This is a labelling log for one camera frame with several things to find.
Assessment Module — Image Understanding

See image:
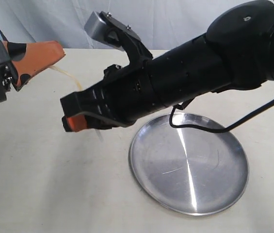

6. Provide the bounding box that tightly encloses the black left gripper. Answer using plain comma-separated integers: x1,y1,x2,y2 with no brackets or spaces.
0,41,65,102

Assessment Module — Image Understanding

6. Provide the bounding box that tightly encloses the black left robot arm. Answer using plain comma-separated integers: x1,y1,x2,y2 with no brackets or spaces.
0,41,65,102

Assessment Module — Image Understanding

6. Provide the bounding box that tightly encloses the round stainless steel plate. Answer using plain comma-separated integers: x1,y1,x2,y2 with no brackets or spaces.
129,114,249,216

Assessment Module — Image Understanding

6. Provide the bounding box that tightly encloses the black camera cable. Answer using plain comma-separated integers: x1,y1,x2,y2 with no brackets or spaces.
168,88,274,133

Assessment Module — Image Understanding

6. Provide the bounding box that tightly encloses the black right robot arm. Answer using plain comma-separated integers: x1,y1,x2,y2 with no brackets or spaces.
60,0,274,132

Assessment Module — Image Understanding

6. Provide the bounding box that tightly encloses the white backdrop cloth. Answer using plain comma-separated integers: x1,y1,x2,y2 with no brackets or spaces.
0,0,274,51

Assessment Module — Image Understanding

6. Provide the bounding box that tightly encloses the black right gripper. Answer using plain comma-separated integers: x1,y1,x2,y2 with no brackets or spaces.
60,55,168,133

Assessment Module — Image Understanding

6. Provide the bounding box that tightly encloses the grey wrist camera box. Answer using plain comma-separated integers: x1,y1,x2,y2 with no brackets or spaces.
84,11,124,51

